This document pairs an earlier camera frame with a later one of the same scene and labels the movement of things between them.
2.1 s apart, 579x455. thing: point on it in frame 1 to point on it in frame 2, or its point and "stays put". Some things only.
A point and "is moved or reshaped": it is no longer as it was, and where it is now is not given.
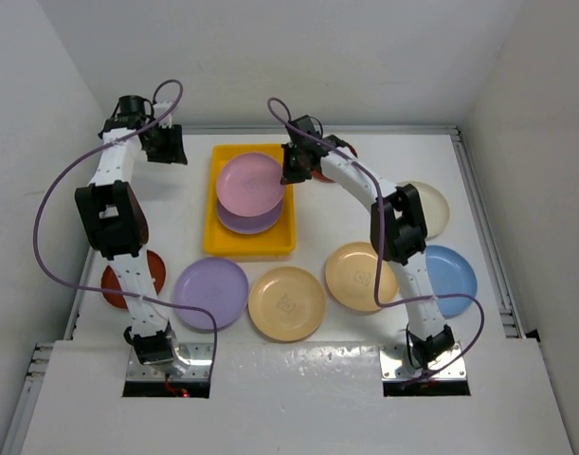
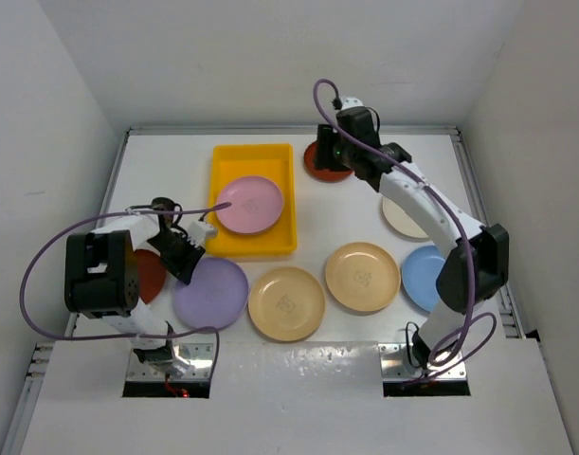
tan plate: x=286 y=303 stays put
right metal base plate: x=395 y=364 stays put
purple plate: x=218 y=285 stays put
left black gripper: x=172 y=152 to x=183 y=267
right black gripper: x=289 y=176 to x=325 y=137
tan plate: x=352 y=272 stays put
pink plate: x=249 y=184 is moved or reshaped
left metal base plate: x=198 y=354 stays put
